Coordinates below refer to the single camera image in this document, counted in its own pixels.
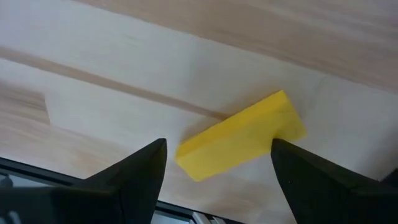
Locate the yellow rectangular block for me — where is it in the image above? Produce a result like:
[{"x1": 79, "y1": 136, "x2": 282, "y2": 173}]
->
[{"x1": 175, "y1": 90, "x2": 308, "y2": 182}]

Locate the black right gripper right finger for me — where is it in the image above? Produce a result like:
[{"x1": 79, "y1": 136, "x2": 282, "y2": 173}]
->
[{"x1": 271, "y1": 138, "x2": 398, "y2": 224}]

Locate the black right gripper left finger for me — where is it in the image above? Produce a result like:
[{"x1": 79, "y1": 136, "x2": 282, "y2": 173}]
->
[{"x1": 0, "y1": 138, "x2": 168, "y2": 224}]

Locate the black table edge rail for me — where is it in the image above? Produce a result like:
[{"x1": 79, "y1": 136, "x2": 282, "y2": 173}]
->
[{"x1": 0, "y1": 157, "x2": 246, "y2": 224}]

